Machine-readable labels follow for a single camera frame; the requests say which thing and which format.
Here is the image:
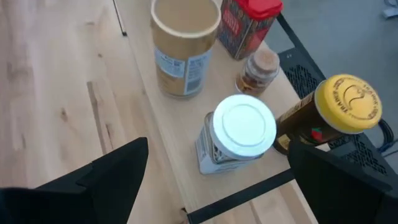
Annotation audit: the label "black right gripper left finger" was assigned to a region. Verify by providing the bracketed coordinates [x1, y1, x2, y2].
[0, 137, 149, 224]

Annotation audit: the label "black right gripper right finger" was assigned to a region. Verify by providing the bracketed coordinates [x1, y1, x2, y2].
[287, 136, 398, 224]

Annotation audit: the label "chili onion jar yellow lid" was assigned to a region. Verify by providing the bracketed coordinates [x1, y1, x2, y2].
[272, 73, 383, 156]

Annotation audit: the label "furikake jar tan lid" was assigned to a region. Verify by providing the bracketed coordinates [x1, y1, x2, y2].
[150, 0, 222, 100]

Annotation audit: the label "wooden shelf riser black legs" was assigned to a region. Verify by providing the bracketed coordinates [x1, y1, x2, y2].
[111, 0, 331, 224]

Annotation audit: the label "black perforated panel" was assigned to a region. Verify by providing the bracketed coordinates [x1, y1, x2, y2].
[277, 46, 398, 177]

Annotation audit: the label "blue cable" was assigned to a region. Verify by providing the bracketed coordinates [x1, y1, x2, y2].
[376, 119, 398, 156]

